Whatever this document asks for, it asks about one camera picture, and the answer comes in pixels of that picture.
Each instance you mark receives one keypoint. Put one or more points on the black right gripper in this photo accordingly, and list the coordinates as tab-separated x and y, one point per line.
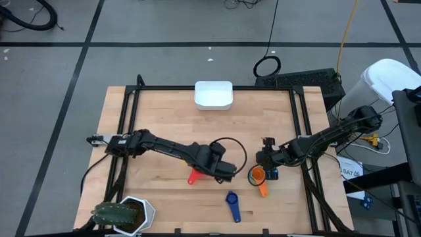
273	154

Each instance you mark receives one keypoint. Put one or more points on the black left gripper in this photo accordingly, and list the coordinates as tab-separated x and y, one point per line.
220	166

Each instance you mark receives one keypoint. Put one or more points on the red measuring cup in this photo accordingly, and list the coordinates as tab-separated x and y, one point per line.
194	177

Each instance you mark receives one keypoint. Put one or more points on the orange measuring cup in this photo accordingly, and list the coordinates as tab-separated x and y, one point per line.
258	173

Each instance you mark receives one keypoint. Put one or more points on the yellow measuring cup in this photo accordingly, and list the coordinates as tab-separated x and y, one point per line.
184	162

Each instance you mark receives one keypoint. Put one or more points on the dark indigo measuring cup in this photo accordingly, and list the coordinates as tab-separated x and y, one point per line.
233	200

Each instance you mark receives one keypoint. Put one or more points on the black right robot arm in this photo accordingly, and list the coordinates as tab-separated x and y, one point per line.
329	136

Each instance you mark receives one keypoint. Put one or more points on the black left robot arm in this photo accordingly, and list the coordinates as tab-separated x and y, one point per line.
164	148

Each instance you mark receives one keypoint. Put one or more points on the white plastic basket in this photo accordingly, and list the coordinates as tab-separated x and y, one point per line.
213	95

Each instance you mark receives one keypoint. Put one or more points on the black perforated case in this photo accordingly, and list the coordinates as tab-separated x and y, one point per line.
302	82

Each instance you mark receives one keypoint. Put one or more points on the white hexagonal planter pot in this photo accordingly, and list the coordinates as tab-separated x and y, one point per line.
148	210

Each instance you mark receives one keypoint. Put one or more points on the white printed paper sheet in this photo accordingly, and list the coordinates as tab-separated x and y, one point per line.
350	169

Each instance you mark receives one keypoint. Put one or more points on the yellow power plug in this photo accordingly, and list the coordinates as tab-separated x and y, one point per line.
371	139

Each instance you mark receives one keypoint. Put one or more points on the small blue objects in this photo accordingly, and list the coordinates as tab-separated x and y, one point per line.
366	202

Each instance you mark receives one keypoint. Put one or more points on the black side table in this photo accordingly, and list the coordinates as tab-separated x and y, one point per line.
378	179

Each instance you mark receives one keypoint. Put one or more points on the green cactus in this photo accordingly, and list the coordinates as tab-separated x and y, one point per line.
113	214

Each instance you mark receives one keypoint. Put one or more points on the white lidded bin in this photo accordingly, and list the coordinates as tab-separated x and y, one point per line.
388	77

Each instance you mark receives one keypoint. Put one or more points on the black desk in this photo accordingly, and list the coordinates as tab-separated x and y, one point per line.
408	131

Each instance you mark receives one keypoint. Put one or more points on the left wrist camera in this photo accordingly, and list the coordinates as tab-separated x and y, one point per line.
218	148

